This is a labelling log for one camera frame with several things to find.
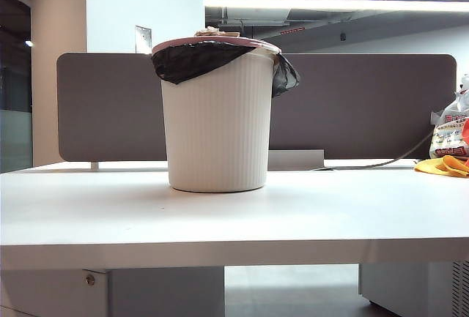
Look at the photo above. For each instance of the layered brown paper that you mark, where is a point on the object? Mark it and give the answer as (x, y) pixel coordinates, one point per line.
(209, 32)

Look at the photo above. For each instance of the white ribbed trash can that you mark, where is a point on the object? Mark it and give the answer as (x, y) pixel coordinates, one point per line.
(216, 130)

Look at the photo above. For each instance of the black plastic trash bag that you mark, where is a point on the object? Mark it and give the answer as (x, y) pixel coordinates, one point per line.
(183, 62)

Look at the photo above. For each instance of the red ceiling sign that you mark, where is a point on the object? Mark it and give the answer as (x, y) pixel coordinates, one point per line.
(293, 30)

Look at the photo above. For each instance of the grey desk partition panel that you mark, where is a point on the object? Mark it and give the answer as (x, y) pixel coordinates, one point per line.
(110, 112)

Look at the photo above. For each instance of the black ceiling fixture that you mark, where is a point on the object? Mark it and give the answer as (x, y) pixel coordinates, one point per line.
(343, 36)

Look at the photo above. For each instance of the white drawer cabinet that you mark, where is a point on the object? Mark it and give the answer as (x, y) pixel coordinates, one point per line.
(165, 291)

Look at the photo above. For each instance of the long ceiling light strip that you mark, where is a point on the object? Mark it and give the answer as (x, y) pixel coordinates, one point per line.
(329, 4)

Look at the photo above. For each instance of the yellow cloth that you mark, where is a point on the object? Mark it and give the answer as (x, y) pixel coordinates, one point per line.
(432, 166)

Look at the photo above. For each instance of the silver cabinet lock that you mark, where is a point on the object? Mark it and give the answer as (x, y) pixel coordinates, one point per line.
(89, 280)

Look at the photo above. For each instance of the printed plastic snack bag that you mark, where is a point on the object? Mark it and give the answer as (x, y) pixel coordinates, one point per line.
(448, 137)

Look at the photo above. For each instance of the white cabinet with vent grille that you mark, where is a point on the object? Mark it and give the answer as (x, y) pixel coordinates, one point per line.
(403, 284)

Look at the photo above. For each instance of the small round lamp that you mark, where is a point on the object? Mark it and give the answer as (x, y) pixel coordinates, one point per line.
(28, 43)

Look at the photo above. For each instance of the orange red plastic item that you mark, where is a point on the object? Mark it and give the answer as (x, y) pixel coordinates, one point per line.
(466, 132)

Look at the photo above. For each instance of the silver wall plate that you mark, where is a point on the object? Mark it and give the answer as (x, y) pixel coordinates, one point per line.
(143, 39)

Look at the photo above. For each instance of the white partition bracket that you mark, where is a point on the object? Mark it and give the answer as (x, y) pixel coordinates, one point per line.
(94, 166)

